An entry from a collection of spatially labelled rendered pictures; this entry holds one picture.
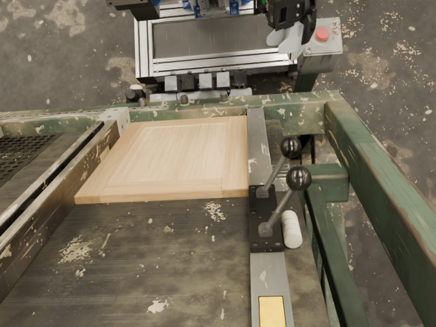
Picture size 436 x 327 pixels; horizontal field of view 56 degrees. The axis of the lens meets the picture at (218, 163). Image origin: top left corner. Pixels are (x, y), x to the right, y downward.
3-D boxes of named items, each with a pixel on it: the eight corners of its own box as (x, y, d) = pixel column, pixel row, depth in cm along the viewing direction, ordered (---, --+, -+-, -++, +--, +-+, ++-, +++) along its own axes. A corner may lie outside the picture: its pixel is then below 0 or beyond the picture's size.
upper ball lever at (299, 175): (272, 234, 66) (314, 167, 61) (273, 248, 62) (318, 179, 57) (251, 225, 65) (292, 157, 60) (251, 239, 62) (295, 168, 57)
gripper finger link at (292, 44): (271, 67, 78) (272, 23, 71) (296, 57, 80) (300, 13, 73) (281, 76, 76) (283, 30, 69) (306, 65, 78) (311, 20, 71)
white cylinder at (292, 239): (302, 248, 67) (296, 222, 74) (302, 233, 66) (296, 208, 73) (284, 249, 67) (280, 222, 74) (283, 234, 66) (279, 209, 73)
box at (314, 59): (329, 40, 143) (340, 15, 125) (332, 73, 141) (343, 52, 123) (295, 43, 144) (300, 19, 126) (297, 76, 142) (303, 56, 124)
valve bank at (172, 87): (258, 78, 162) (259, 54, 138) (260, 113, 160) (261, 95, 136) (135, 87, 166) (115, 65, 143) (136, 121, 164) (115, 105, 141)
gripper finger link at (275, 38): (262, 60, 80) (262, 16, 73) (287, 50, 82) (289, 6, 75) (271, 67, 78) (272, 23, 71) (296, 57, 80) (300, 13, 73)
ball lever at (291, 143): (268, 198, 77) (303, 138, 71) (269, 208, 73) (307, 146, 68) (250, 190, 76) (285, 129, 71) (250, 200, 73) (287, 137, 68)
